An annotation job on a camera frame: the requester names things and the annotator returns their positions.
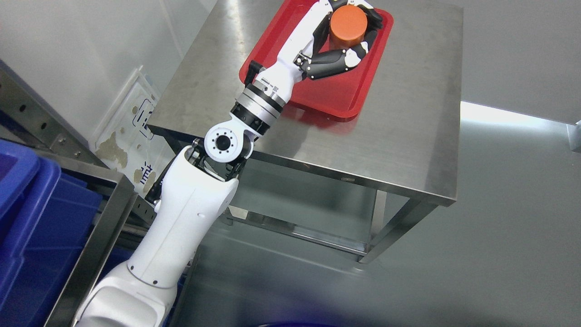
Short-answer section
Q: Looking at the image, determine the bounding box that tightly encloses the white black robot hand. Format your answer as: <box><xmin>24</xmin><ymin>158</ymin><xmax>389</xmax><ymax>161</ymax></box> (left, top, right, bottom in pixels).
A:
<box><xmin>253</xmin><ymin>0</ymin><xmax>383</xmax><ymax>105</ymax></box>

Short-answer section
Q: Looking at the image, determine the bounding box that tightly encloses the orange cylindrical capacitor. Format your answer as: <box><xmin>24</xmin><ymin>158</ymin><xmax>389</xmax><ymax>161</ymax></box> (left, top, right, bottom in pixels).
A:
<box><xmin>329</xmin><ymin>5</ymin><xmax>368</xmax><ymax>50</ymax></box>

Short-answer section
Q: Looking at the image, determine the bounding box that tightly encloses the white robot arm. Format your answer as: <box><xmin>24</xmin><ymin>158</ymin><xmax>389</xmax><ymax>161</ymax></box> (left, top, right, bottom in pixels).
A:
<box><xmin>74</xmin><ymin>146</ymin><xmax>239</xmax><ymax>327</ymax></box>

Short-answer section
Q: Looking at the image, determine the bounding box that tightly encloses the red plastic tray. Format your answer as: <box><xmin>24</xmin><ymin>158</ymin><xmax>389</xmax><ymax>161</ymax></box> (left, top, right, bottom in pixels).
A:
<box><xmin>239</xmin><ymin>0</ymin><xmax>394</xmax><ymax>121</ymax></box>

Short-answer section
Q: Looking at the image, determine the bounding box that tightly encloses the stainless steel table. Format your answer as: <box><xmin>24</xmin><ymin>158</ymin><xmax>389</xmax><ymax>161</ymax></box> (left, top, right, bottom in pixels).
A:
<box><xmin>148</xmin><ymin>0</ymin><xmax>463</xmax><ymax>264</ymax></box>

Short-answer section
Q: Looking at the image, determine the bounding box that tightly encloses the large blue bin left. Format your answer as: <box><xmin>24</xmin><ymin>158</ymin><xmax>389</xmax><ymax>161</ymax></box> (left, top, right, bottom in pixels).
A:
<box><xmin>0</xmin><ymin>140</ymin><xmax>102</xmax><ymax>327</ymax></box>

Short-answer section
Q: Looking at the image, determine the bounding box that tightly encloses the white wall sign plate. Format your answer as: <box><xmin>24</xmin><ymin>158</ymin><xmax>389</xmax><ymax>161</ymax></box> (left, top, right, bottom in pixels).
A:
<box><xmin>89</xmin><ymin>66</ymin><xmax>174</xmax><ymax>198</ymax></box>

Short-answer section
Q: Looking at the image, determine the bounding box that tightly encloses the metal shelf rail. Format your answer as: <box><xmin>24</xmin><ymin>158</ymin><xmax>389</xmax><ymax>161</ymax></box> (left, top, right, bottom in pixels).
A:
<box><xmin>1</xmin><ymin>63</ymin><xmax>137</xmax><ymax>327</ymax></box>

